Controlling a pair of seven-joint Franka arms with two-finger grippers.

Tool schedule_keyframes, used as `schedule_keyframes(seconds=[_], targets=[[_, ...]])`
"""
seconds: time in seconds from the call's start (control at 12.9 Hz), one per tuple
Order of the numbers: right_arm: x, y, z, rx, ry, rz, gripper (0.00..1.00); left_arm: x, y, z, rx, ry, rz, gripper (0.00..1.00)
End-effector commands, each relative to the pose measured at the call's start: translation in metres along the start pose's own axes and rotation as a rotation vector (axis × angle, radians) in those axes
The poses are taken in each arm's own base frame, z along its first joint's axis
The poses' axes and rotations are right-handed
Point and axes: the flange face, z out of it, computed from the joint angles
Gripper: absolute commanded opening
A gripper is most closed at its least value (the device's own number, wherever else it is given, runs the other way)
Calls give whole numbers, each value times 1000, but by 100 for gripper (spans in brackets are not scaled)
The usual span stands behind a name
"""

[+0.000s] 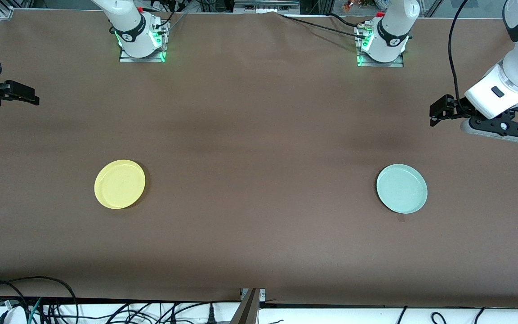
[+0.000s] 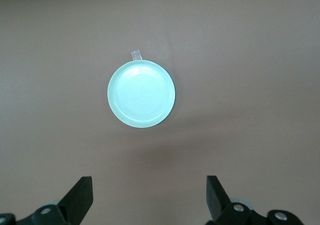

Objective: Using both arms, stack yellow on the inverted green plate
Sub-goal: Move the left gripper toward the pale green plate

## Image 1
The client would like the pale green round plate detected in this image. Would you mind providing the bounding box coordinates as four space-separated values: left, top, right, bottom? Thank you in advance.
376 163 428 214

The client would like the yellow round plate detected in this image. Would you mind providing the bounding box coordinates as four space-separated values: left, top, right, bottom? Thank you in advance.
94 159 146 210

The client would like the grey metal device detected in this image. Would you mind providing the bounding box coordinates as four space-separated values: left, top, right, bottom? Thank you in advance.
234 0 300 14

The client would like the brown table cover cloth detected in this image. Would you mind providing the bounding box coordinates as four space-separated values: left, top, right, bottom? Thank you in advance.
0 9 518 309

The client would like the aluminium extrusion beam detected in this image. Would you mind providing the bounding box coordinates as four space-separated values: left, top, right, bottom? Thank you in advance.
230 288 267 324

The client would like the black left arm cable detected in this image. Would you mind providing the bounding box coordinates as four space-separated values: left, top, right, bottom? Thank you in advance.
447 0 472 107

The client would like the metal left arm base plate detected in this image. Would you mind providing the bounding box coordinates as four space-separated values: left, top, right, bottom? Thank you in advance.
357 22 405 68

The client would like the black left camera mount bracket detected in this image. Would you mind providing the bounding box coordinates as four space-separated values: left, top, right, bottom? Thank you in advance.
468 104 518 141

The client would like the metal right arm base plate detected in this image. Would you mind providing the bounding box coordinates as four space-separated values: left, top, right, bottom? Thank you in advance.
119 19 170 63

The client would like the black cable across table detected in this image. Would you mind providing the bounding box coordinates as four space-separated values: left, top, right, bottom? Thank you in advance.
279 12 373 39

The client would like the long looping black cable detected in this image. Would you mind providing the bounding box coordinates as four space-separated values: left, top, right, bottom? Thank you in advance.
0 275 79 324

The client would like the green cable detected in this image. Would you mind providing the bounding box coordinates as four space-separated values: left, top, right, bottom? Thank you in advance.
27 297 43 324

